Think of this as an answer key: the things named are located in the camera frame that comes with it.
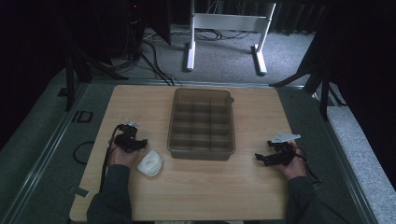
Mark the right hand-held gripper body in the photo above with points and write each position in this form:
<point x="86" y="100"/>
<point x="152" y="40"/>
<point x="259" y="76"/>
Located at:
<point x="281" y="151"/>

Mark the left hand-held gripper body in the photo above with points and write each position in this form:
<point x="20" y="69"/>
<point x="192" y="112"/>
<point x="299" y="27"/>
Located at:
<point x="126" y="140"/>

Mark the person's left hand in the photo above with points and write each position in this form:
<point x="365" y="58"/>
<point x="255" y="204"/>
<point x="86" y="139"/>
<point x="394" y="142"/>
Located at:
<point x="122" y="157"/>

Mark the person's right hand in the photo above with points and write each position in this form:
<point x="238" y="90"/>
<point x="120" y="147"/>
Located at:
<point x="292" y="167"/>

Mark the white rolled socks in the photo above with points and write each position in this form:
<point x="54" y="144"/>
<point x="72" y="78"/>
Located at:
<point x="150" y="163"/>

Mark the brown divided storage box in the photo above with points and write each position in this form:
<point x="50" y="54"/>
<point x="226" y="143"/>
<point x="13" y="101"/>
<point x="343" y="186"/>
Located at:
<point x="201" y="124"/>

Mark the grey tape piece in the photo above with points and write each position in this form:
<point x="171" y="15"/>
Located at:
<point x="79" y="191"/>

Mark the black metal stand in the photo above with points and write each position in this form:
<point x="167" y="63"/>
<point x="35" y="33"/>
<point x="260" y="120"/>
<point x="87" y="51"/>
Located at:
<point x="81" y="65"/>
<point x="314" y="77"/>

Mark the white metal desk frame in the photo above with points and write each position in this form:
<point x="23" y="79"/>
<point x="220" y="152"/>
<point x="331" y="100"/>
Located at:
<point x="229" y="31"/>

